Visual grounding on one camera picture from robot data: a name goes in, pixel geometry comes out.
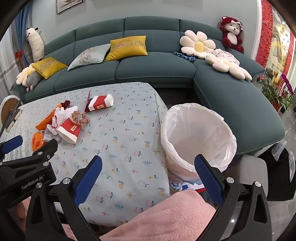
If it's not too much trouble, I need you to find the blue curtain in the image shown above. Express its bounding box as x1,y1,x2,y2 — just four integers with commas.
9,5,31,70

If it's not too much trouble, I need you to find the long white plush toy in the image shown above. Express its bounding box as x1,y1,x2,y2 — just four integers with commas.
25,27,45,63

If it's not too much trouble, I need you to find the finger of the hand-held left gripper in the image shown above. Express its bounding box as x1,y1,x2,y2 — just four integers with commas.
7,139,58,166
0,136,23,160

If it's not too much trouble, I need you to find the dark bag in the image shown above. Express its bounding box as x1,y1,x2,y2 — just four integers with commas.
259,141,293,200

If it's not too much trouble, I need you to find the wooden chair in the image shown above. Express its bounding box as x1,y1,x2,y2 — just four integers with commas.
0,96,23,130

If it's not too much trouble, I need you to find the purple orchid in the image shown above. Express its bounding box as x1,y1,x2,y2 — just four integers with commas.
281,74,295,98

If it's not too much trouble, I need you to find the grey stool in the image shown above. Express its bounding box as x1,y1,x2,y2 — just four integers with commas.
240,154,269,197

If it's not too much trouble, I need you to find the brown dotted scrunchie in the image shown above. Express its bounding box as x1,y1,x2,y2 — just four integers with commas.
71,111,89,126

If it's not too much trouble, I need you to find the red bear plush toy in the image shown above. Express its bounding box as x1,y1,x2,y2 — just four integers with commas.
219,16,245,54

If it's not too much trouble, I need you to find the pink fleece cloth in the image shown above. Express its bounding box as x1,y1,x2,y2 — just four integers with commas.
62,189,216,241

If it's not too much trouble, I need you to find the yellow embroidered cushion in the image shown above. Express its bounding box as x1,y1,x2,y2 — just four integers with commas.
31,57,68,80
105,36,148,61

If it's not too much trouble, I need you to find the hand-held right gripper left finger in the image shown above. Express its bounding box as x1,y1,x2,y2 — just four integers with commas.
24,155,103,241

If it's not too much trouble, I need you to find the framed wall picture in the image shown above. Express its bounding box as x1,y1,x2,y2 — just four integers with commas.
56,0,82,14

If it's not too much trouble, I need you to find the potted green plant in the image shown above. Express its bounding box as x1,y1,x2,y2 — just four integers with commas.
261,67,294,112

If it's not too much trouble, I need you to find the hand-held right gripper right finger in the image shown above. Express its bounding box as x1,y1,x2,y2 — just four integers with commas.
194,154,269,241

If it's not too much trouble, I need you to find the white knit glove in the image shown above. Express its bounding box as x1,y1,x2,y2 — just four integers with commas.
54,106,79,126

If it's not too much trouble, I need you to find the light blue embroidered cushion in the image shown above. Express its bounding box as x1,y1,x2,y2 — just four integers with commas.
68,44,111,70

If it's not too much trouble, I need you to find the grey plush toy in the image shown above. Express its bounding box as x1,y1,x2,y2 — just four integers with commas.
26,72,43,92

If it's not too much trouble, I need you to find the blue white patterned cloth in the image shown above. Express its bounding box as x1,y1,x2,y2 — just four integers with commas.
169,178,206,192

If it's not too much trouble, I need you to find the red curtain tie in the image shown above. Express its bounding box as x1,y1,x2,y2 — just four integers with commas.
15,49,25,67

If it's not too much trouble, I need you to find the floral tablecloth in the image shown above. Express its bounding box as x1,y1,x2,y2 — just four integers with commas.
0,82,170,227

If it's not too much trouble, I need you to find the white glove with red trim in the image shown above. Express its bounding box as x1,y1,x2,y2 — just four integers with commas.
43,117,62,142

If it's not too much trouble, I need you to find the orange packet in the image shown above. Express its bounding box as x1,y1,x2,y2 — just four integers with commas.
35,103,63,130
32,131,48,152

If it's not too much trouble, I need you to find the blue patterned scrunchie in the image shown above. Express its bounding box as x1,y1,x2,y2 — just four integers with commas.
173,51,197,62

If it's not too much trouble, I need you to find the red fringed wall decoration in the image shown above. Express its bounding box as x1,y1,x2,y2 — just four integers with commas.
255,0,295,77

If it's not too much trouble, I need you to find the red card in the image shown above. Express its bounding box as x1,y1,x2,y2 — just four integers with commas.
84,90,93,112

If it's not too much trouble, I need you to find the teal corner sofa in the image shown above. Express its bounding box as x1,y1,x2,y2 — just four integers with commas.
10,16,286,154

